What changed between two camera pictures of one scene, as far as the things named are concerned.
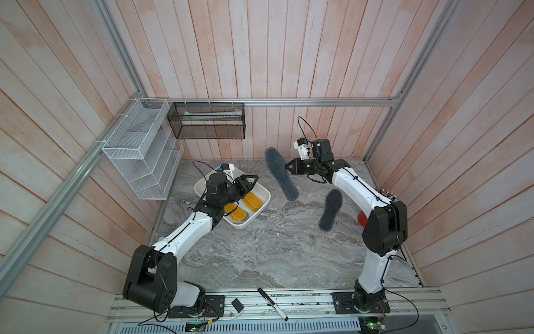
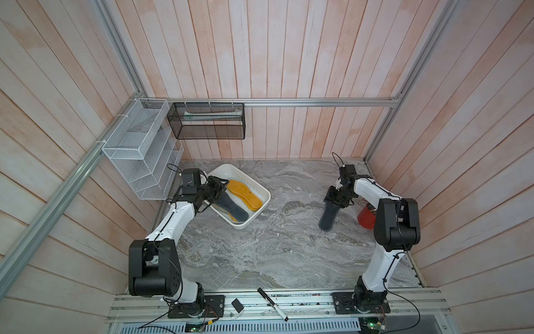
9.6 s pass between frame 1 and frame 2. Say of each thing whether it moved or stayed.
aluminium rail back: stayed
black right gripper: moved
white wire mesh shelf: stayed
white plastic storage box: stayed
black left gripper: moved
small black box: stayed
